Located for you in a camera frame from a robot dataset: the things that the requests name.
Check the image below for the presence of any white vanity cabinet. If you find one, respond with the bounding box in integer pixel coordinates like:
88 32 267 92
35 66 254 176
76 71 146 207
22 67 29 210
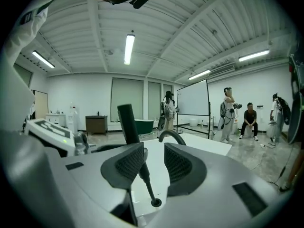
45 113 67 127

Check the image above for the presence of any wooden door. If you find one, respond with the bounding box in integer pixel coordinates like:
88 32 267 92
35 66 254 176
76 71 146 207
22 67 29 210
33 90 49 121

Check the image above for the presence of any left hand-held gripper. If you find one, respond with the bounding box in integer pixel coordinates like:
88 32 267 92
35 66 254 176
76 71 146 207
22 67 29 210
25 118 92 158

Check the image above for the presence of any black floor cable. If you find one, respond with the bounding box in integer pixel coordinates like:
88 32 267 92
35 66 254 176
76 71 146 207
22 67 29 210
247 141 295 185

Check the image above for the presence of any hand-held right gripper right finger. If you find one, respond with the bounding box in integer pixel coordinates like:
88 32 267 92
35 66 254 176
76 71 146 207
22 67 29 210
163 142 208 197

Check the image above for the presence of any ceiling air conditioner vent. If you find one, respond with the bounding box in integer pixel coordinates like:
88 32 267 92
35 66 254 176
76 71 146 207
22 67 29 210
209 64 236 77

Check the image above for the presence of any large grey window blind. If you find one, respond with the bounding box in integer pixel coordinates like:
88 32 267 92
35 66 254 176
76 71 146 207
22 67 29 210
110 77 144 123

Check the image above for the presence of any white water dispenser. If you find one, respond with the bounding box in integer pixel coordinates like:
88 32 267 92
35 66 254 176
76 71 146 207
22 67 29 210
68 102 79 133

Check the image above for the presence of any dark green bathtub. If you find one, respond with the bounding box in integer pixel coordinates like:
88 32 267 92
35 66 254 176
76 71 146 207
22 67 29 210
134 119 155 135

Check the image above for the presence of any narrow grey window blind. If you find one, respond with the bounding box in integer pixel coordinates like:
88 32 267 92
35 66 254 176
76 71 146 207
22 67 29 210
147 81 162 121

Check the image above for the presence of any ceiling tube light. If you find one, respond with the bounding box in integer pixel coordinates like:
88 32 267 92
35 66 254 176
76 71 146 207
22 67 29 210
188 69 211 81
32 50 56 69
238 49 271 63
123 33 136 66

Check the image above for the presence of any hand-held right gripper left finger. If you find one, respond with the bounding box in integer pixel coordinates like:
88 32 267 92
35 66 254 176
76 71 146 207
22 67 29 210
100 141 145 190

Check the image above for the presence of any brown wooden vanity cabinet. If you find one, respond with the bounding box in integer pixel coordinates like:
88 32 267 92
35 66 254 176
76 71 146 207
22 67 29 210
85 115 108 136

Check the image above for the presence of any white bin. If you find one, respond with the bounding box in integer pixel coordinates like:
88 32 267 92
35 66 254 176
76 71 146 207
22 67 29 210
266 122 278 137

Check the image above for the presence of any black curved faucet spout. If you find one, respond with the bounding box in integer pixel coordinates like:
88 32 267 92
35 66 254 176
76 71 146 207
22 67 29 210
158 130 187 147

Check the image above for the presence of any dark round reflector disc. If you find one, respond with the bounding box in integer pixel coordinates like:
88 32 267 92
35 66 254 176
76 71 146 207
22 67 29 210
286 55 304 145

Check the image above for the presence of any rolling whiteboard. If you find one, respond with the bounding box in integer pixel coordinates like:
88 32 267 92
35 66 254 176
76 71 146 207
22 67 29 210
176 79 212 140

